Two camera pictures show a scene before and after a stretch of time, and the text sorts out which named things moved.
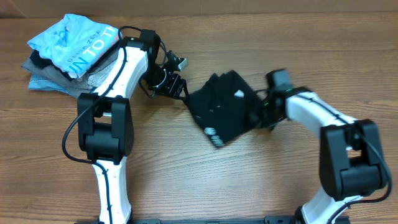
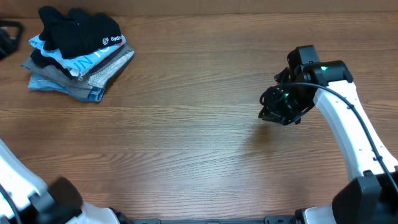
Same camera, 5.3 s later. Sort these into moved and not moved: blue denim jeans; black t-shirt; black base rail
Moved: black t-shirt
Not moved: blue denim jeans; black base rail
